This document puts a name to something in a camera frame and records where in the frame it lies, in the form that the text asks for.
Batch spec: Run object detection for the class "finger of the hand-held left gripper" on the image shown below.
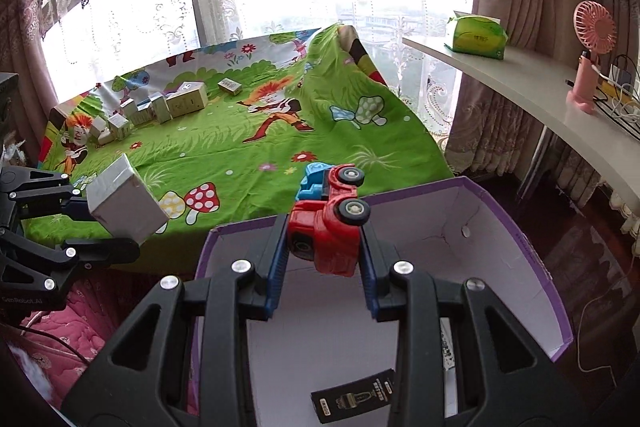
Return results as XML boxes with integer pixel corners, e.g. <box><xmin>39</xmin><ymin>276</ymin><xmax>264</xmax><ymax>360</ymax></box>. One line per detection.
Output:
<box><xmin>0</xmin><ymin>227</ymin><xmax>142</xmax><ymax>304</ymax></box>
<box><xmin>0</xmin><ymin>166</ymin><xmax>96</xmax><ymax>223</ymax></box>

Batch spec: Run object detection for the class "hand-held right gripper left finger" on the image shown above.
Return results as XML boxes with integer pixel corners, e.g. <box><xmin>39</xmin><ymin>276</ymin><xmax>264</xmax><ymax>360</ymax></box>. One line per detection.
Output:
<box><xmin>60</xmin><ymin>214</ymin><xmax>291</xmax><ymax>427</ymax></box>

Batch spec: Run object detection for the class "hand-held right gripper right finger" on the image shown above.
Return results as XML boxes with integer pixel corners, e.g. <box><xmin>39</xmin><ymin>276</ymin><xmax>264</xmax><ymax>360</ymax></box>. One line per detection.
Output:
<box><xmin>360</xmin><ymin>224</ymin><xmax>591</xmax><ymax>427</ymax></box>

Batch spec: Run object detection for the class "plain white carton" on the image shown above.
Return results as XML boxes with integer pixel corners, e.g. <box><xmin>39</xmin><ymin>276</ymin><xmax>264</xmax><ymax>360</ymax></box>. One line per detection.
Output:
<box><xmin>86</xmin><ymin>153</ymin><xmax>170</xmax><ymax>245</ymax></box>

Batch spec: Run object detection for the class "red and blue toy truck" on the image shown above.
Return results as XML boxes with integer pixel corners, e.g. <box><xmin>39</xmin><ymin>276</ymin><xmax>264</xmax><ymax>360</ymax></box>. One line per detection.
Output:
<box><xmin>287</xmin><ymin>163</ymin><xmax>372</xmax><ymax>278</ymax></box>

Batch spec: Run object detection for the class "purple cardboard box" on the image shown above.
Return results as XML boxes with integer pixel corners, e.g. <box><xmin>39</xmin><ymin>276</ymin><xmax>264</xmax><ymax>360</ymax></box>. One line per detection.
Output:
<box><xmin>187</xmin><ymin>176</ymin><xmax>576</xmax><ymax>427</ymax></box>

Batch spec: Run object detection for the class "pink quilt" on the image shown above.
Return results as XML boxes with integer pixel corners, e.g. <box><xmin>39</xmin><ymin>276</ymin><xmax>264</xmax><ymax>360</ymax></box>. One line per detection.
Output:
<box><xmin>0</xmin><ymin>267</ymin><xmax>201</xmax><ymax>418</ymax></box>

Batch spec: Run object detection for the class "black small product box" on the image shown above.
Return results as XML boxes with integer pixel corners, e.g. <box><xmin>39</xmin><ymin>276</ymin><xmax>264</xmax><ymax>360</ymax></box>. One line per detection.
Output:
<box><xmin>310</xmin><ymin>369</ymin><xmax>396</xmax><ymax>423</ymax></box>

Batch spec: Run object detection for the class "green cartoon printed blanket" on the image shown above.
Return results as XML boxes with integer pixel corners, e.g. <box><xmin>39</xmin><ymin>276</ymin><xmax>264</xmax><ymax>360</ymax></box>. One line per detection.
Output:
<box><xmin>37</xmin><ymin>23</ymin><xmax>456</xmax><ymax>275</ymax></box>

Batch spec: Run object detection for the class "cluster of small white cartons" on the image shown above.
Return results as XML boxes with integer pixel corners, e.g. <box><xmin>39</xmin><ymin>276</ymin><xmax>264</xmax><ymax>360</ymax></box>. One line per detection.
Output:
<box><xmin>91</xmin><ymin>78</ymin><xmax>242</xmax><ymax>148</ymax></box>

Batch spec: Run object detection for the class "floral patterned curtain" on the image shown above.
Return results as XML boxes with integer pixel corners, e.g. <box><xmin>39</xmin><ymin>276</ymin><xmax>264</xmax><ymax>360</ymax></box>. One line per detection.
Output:
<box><xmin>0</xmin><ymin>0</ymin><xmax>76</xmax><ymax>118</ymax></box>

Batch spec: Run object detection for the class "white curved shelf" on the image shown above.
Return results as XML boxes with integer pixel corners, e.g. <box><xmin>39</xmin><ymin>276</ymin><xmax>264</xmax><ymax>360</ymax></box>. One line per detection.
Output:
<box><xmin>402</xmin><ymin>36</ymin><xmax>640</xmax><ymax>208</ymax></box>

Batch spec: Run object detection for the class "green tissue pack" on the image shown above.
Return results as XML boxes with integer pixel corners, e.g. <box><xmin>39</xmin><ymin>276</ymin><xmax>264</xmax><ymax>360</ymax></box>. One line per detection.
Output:
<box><xmin>444</xmin><ymin>10</ymin><xmax>508</xmax><ymax>60</ymax></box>

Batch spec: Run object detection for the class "pink handheld fan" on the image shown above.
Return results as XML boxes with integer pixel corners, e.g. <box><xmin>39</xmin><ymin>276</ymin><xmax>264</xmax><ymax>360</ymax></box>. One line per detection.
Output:
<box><xmin>566</xmin><ymin>1</ymin><xmax>617</xmax><ymax>115</ymax></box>

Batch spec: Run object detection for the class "white cable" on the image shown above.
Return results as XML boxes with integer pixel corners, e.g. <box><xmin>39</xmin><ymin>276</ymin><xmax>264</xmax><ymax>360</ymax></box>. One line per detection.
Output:
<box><xmin>576</xmin><ymin>252</ymin><xmax>632</xmax><ymax>374</ymax></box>

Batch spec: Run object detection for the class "black wire rack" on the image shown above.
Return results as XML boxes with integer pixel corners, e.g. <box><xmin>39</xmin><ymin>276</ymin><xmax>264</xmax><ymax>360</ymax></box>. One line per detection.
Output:
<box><xmin>594</xmin><ymin>54</ymin><xmax>640</xmax><ymax>138</ymax></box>

